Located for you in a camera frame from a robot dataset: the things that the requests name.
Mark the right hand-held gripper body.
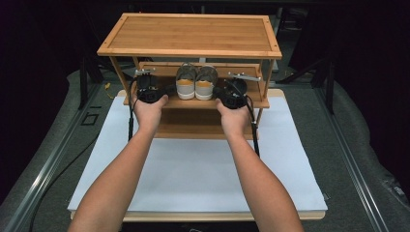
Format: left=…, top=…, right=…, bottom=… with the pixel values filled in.
left=214, top=72, right=262, bottom=110

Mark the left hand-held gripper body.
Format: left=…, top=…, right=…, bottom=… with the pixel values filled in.
left=133, top=67, right=169, bottom=104

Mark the beige sneaker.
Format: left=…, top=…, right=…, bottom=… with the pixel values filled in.
left=175, top=62, right=198, bottom=101
left=194, top=65, right=220, bottom=102

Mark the wooden shoe rack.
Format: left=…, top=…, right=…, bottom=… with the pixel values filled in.
left=96, top=12, right=283, bottom=141

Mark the person's left hand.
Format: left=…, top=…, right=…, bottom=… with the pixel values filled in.
left=132, top=94, right=170, bottom=137

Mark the person's right hand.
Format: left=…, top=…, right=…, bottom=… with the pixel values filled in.
left=215, top=98, right=254, bottom=139

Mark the black metal stand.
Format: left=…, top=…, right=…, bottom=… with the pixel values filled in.
left=324, top=59, right=337, bottom=114
left=78, top=56, right=91, bottom=110

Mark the white table mat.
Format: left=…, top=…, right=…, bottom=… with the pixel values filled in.
left=67, top=95, right=329, bottom=213

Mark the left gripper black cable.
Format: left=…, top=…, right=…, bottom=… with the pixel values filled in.
left=127, top=77, right=139, bottom=143

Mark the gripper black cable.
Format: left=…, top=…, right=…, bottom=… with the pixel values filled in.
left=225, top=79, right=261, bottom=159
left=127, top=77, right=139, bottom=143

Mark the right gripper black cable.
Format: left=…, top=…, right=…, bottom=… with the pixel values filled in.
left=225, top=79, right=261, bottom=159

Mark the black floor cable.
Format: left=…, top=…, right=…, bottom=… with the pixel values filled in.
left=28, top=136, right=100, bottom=232

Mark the metal floor rail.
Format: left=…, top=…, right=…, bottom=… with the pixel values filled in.
left=2, top=82, right=102, bottom=232
left=314, top=86, right=392, bottom=232

